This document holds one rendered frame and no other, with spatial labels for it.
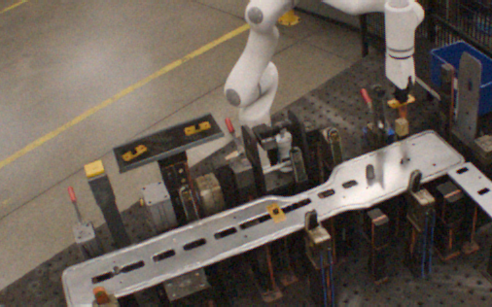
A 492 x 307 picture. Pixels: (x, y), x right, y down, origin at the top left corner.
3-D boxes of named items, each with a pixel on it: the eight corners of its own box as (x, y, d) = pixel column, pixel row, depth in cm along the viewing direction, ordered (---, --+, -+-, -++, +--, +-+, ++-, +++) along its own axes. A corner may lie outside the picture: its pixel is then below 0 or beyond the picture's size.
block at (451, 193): (441, 264, 209) (447, 206, 192) (425, 245, 218) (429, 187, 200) (464, 254, 211) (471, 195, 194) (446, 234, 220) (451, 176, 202)
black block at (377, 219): (375, 291, 205) (375, 231, 187) (360, 271, 214) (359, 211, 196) (395, 282, 207) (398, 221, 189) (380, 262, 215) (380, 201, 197)
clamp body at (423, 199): (413, 284, 205) (419, 211, 184) (397, 261, 214) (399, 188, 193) (436, 273, 207) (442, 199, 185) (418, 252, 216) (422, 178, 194)
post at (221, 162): (234, 252, 230) (214, 168, 205) (229, 243, 233) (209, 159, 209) (247, 247, 231) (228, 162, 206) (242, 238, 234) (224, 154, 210)
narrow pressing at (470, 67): (474, 148, 209) (480, 63, 188) (454, 130, 217) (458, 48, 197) (474, 147, 209) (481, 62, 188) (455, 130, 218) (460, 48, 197)
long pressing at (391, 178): (71, 322, 176) (69, 319, 175) (59, 270, 193) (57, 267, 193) (469, 163, 204) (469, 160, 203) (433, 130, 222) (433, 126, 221)
